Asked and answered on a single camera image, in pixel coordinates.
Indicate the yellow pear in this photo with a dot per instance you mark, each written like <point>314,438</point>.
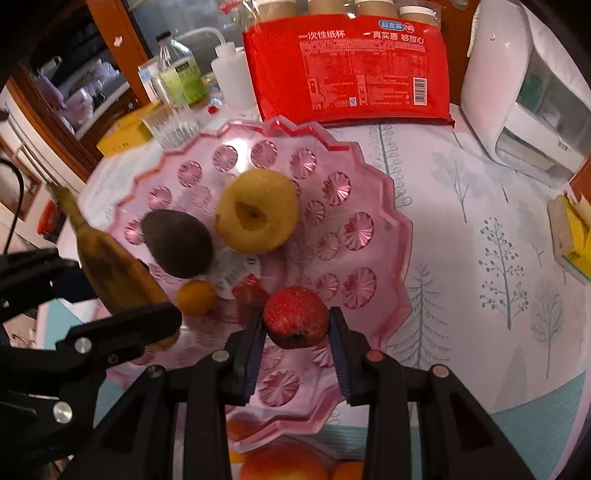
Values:
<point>268,198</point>

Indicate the clear glass tumbler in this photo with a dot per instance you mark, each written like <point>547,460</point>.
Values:
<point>171,127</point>

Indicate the teal ribbed table mat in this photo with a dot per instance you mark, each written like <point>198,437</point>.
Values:
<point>531,424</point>

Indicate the wooden kitchen cabinet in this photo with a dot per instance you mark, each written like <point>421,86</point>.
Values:
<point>55,134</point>

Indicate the white carton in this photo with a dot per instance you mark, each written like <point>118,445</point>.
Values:
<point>148,81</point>

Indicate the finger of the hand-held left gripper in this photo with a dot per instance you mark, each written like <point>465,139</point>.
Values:
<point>124,327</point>
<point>32,272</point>

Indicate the dark avocado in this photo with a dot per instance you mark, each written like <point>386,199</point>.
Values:
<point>178,244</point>

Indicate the pink glass fruit bowl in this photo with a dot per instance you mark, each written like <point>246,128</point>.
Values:
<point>351,230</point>

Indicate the white squeeze wash bottle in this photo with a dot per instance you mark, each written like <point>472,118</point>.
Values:
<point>231,74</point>

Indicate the small clear glass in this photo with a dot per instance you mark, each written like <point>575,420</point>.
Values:
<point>216,92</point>

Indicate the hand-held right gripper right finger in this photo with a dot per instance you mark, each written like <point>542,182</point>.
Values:
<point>340,369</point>

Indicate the red yellow apple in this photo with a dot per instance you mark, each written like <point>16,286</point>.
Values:
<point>281,466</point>

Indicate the small red fruit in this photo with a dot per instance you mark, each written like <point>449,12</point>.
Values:
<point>247,295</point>
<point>295,314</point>

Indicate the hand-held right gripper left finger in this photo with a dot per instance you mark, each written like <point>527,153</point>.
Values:
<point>253,364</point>

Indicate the white cloth cover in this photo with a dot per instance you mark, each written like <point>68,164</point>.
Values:
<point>545,37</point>

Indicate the clear bottle green label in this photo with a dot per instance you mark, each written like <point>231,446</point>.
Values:
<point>182,78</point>

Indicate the yellow tissue pack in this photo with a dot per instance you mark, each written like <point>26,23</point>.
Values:
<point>572,240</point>

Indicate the yellow cardboard box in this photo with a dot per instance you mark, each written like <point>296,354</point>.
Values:
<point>122,136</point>

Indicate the red lid container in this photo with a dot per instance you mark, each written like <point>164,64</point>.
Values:
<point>48,219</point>

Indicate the red paper cup package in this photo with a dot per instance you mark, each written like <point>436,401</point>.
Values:
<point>346,83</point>

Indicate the spotted yellow banana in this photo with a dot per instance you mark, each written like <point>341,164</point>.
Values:
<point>111,272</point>

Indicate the white countertop appliance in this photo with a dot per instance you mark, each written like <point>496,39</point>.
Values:
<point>489,92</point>

